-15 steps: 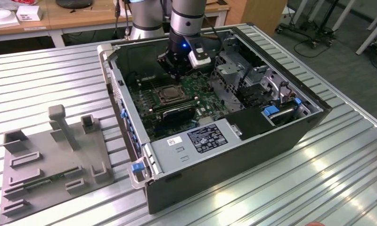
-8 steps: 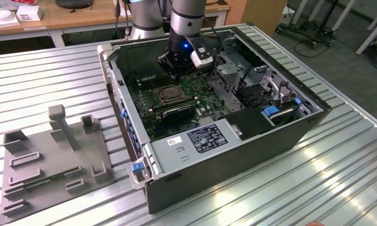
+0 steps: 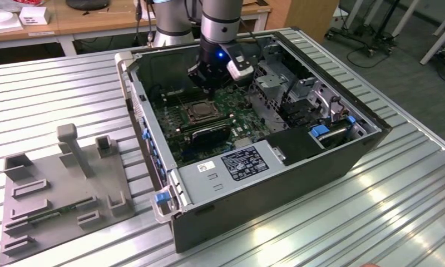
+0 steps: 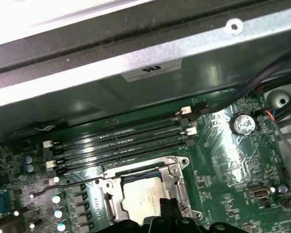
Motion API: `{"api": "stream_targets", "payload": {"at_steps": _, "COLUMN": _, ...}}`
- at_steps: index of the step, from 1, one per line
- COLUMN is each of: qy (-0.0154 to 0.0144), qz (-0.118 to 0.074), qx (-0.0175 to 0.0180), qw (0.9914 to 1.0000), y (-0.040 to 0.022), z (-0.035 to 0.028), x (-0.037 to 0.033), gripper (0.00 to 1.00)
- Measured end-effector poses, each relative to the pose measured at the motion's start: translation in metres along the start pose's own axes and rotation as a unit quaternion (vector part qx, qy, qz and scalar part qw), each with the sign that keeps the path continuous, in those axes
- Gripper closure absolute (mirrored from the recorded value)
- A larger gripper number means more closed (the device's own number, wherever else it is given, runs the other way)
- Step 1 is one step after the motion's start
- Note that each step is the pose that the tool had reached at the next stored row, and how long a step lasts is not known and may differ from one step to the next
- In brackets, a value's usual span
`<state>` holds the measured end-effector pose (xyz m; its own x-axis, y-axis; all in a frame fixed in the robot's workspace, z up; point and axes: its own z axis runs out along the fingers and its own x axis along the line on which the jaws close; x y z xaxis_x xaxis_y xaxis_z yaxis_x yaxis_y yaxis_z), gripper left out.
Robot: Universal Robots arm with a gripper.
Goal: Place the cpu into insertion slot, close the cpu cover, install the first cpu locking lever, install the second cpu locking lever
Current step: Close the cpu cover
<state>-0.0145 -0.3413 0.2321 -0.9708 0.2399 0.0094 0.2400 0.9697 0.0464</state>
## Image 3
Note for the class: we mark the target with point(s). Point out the square CPU chip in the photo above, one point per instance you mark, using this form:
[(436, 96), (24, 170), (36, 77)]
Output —
[(202, 108)]

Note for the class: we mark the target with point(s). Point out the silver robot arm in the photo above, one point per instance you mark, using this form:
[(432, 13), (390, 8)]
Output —
[(218, 27)]

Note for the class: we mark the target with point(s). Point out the CPU socket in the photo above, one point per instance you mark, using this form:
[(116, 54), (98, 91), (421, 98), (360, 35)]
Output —
[(210, 119)]

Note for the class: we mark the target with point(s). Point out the blue slot clip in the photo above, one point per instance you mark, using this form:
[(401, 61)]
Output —
[(144, 134)]

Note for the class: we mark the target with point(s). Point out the grey metal drive cage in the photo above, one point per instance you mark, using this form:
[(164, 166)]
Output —
[(270, 80)]

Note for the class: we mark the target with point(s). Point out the green motherboard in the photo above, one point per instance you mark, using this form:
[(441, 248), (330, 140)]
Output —
[(244, 111)]

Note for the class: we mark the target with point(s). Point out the green RAM stick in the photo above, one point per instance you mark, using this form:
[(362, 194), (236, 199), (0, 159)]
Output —
[(45, 216), (204, 125)]

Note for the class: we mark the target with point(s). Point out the black graphics card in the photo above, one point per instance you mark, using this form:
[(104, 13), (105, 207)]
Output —
[(210, 136)]

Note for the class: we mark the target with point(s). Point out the wooden cabinet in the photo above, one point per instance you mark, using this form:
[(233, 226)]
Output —
[(310, 16)]

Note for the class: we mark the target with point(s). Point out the black plastic shroud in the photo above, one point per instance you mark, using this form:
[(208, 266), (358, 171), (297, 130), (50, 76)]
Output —
[(293, 146)]

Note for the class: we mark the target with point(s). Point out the black wheeled stand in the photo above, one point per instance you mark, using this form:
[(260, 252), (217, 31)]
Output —
[(330, 35)]

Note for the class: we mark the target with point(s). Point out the wooden desk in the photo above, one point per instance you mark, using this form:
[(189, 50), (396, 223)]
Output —
[(96, 19)]

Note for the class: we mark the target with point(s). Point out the blue plastic drive clip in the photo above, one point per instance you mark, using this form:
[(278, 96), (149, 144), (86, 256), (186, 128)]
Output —
[(318, 130)]

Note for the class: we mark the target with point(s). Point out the grey power supply unit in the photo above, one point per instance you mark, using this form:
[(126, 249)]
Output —
[(204, 183)]

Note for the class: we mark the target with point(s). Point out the black round base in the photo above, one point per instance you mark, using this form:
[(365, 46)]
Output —
[(86, 4)]

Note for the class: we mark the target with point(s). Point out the small blue clip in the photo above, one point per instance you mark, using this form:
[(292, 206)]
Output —
[(350, 120)]

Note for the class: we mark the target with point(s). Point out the blue case latch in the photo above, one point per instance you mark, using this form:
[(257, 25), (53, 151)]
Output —
[(161, 198)]

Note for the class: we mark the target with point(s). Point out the black PC case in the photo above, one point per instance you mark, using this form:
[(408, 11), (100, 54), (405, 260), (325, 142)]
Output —
[(262, 208)]

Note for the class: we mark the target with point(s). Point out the white cardboard box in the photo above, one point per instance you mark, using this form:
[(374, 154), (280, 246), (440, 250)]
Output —
[(34, 14)]

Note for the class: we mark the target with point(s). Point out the red patterned bag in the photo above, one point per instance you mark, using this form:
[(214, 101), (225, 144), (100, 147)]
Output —
[(29, 1)]

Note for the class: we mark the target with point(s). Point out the white table leg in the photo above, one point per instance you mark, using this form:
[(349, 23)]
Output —
[(440, 41), (405, 17)]

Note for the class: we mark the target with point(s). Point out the white tray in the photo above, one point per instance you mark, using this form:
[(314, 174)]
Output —
[(0, 20)]

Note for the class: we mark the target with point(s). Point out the grey parts rack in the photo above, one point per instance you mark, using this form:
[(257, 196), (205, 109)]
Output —
[(58, 194)]

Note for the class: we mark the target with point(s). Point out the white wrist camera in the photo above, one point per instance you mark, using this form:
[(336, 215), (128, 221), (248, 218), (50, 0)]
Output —
[(240, 71)]

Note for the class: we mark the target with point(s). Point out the silver hinged bracket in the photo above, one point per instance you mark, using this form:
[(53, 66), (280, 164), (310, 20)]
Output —
[(324, 93)]

